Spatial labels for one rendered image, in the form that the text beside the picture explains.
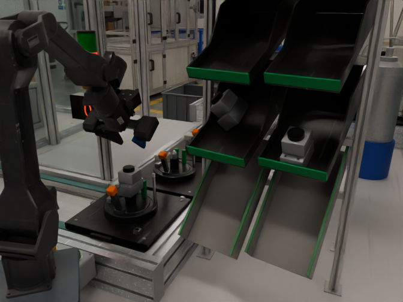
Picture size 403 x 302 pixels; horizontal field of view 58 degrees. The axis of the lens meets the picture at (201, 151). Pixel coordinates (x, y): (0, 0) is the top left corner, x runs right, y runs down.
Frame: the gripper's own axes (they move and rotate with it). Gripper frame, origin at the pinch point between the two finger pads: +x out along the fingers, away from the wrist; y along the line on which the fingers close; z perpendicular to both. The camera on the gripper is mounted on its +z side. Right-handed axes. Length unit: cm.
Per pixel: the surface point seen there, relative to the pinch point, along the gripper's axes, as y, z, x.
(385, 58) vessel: -59, 71, 33
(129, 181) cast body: -1.3, -8.4, 7.2
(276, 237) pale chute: -39.8, -13.6, 8.2
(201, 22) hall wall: 443, 880, 629
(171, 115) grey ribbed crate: 85, 120, 148
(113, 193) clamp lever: -1.0, -13.7, 3.9
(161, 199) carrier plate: -4.6, -5.7, 20.9
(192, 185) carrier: -8.8, 3.9, 27.7
